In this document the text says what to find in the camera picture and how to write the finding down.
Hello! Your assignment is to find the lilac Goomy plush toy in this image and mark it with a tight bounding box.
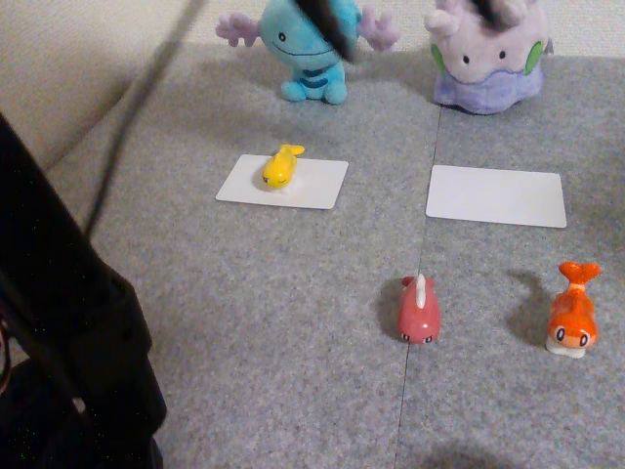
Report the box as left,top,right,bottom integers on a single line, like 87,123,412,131
423,0,556,116

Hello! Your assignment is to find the yellow egg sushi figure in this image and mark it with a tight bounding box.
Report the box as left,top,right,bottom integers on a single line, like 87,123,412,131
261,144,307,192

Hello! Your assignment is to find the white red black servo cable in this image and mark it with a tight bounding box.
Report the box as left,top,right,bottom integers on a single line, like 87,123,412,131
0,320,12,393

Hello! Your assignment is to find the blue Wooper plush toy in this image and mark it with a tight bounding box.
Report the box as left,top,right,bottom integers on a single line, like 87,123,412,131
214,0,401,107

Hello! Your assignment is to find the white rectangular card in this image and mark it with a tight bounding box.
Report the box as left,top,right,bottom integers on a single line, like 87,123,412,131
424,164,568,230
215,153,350,211

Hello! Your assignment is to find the pink sushi figure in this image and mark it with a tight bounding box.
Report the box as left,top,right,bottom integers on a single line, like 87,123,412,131
396,273,441,346

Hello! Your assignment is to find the orange shrimp sushi figure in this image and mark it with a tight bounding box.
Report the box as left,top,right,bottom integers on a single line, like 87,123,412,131
545,260,603,360

